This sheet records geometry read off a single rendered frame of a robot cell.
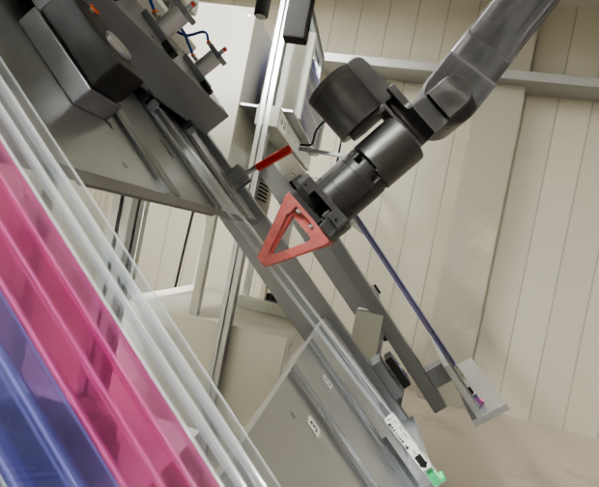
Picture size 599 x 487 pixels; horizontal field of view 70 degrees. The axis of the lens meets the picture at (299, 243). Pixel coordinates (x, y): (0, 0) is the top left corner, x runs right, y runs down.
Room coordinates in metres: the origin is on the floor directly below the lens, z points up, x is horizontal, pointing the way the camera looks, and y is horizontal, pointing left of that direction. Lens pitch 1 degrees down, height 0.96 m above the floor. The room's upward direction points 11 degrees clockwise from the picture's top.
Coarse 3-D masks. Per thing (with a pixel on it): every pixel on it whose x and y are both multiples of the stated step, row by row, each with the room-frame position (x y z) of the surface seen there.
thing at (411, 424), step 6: (408, 420) 0.61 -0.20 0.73; (414, 420) 0.60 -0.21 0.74; (408, 426) 0.60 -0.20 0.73; (414, 426) 0.58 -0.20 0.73; (414, 432) 0.57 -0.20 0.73; (420, 432) 0.58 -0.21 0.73; (414, 438) 0.55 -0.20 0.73; (420, 438) 0.55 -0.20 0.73; (420, 444) 0.52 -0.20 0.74; (408, 456) 0.52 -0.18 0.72; (408, 462) 0.51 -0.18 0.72; (414, 462) 0.50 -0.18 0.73; (414, 468) 0.48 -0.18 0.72; (414, 474) 0.47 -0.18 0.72; (420, 474) 0.46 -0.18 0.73; (420, 480) 0.45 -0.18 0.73; (426, 480) 0.45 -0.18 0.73; (420, 486) 0.44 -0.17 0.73; (426, 486) 0.44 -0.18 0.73; (432, 486) 0.43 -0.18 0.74
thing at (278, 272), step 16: (160, 112) 0.48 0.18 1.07; (176, 128) 0.49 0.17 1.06; (176, 144) 0.48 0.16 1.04; (192, 160) 0.47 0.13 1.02; (208, 176) 0.47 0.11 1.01; (224, 192) 0.47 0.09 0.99; (224, 208) 0.47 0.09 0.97; (240, 224) 0.47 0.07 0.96; (256, 240) 0.46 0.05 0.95; (272, 272) 0.46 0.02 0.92; (288, 288) 0.46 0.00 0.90; (304, 304) 0.45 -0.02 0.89; (320, 320) 0.45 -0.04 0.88; (336, 352) 0.45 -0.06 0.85; (352, 368) 0.44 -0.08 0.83; (368, 384) 0.44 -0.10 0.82; (384, 400) 0.45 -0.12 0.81; (384, 416) 0.44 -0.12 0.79; (432, 464) 0.44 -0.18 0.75; (432, 480) 0.43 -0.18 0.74
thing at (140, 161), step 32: (0, 0) 0.31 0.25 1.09; (0, 32) 0.28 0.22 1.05; (32, 64) 0.29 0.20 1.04; (32, 96) 0.26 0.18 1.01; (64, 96) 0.30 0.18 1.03; (128, 96) 0.46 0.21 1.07; (64, 128) 0.27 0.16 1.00; (96, 128) 0.32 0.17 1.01; (128, 128) 0.39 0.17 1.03; (160, 128) 0.48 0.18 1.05; (96, 160) 0.28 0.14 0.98; (128, 160) 0.33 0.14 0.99; (160, 160) 0.41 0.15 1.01; (128, 192) 0.32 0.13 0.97; (160, 192) 0.35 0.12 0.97; (192, 192) 0.43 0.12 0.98
